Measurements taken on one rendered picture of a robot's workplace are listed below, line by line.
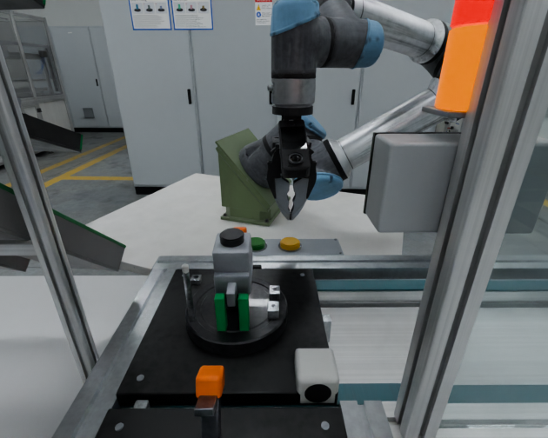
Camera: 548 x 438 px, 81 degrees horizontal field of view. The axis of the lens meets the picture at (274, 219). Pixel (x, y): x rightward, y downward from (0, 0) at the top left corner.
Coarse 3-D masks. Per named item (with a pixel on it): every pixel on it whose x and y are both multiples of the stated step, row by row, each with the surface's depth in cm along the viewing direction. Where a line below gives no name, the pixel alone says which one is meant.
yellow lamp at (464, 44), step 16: (464, 32) 20; (480, 32) 19; (448, 48) 21; (464, 48) 20; (480, 48) 19; (448, 64) 21; (464, 64) 20; (448, 80) 21; (464, 80) 20; (448, 96) 21; (464, 96) 21
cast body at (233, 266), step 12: (216, 240) 40; (228, 240) 38; (240, 240) 39; (216, 252) 38; (228, 252) 38; (240, 252) 38; (216, 264) 38; (228, 264) 38; (240, 264) 38; (252, 264) 44; (216, 276) 39; (228, 276) 39; (240, 276) 39; (216, 288) 39; (228, 288) 38; (240, 288) 39; (228, 300) 38
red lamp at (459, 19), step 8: (456, 0) 20; (464, 0) 19; (472, 0) 19; (480, 0) 19; (488, 0) 18; (456, 8) 20; (464, 8) 19; (472, 8) 19; (480, 8) 19; (488, 8) 18; (456, 16) 20; (464, 16) 20; (472, 16) 19; (480, 16) 19; (488, 16) 19; (456, 24) 20; (464, 24) 20; (472, 24) 20
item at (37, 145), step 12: (24, 120) 34; (36, 120) 35; (36, 132) 35; (48, 132) 37; (60, 132) 39; (72, 132) 40; (36, 144) 38; (48, 144) 38; (60, 144) 39; (72, 144) 41
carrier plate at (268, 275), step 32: (192, 288) 51; (288, 288) 51; (160, 320) 45; (288, 320) 45; (320, 320) 45; (160, 352) 39; (192, 352) 39; (256, 352) 39; (288, 352) 39; (128, 384) 35; (160, 384) 35; (192, 384) 35; (224, 384) 35; (256, 384) 35; (288, 384) 35
